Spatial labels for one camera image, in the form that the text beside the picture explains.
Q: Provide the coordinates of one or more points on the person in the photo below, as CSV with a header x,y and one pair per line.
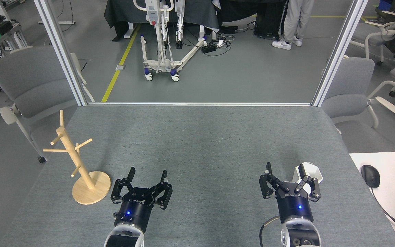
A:
x,y
295,20

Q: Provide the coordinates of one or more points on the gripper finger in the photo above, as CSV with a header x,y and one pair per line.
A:
x,y
312,190
163,195
118,190
266,185

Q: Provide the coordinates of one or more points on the black table cloth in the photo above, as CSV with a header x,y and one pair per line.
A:
x,y
190,13

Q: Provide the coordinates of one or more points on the silver frame post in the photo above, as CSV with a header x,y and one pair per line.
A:
x,y
341,44
58,44

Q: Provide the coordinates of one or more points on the wooden cup rack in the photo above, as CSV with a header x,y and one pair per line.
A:
x,y
91,192

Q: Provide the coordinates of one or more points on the white stand on wheels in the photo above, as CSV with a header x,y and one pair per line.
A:
x,y
153,15

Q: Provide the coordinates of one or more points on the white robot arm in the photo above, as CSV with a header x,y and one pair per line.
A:
x,y
300,235
123,236

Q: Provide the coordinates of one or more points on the metal floor plate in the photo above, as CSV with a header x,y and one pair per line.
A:
x,y
120,67

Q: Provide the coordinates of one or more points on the white faceted cup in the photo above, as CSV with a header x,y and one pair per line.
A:
x,y
312,169

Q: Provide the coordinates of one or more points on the black power strip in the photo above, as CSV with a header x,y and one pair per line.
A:
x,y
209,48

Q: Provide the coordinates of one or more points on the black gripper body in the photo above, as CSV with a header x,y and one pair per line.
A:
x,y
134,209
295,206

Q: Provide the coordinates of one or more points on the black equipment case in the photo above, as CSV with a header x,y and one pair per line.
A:
x,y
269,20

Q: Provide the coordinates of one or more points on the white-framed office chair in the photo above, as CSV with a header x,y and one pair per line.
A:
x,y
394,24

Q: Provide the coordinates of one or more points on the black computer mouse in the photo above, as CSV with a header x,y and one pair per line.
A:
x,y
370,175

